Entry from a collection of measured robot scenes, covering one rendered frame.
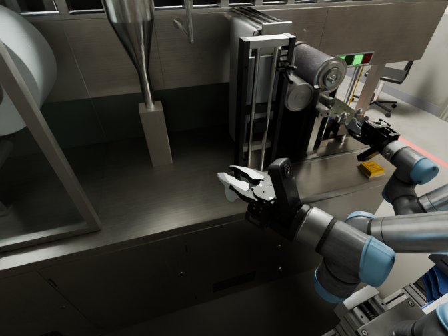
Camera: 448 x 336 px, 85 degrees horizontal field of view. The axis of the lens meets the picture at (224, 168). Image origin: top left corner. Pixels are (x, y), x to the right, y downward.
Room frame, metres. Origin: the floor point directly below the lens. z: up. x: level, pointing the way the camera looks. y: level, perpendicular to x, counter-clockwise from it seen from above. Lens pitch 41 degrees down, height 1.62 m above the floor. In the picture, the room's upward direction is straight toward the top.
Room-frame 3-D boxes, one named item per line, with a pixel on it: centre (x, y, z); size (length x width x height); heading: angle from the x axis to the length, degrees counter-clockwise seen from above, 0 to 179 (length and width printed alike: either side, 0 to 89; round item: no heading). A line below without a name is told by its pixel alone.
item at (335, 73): (0.97, -0.43, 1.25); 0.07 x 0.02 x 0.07; 106
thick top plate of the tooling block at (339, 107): (1.19, -0.56, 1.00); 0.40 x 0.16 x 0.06; 16
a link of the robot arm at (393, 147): (0.67, -0.58, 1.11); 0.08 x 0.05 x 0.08; 107
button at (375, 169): (0.81, -0.65, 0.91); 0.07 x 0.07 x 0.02; 16
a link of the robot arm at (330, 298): (0.25, -0.24, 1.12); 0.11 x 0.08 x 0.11; 139
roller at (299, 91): (1.07, -0.28, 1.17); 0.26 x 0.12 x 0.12; 16
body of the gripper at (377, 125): (0.74, -0.56, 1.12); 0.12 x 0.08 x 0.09; 17
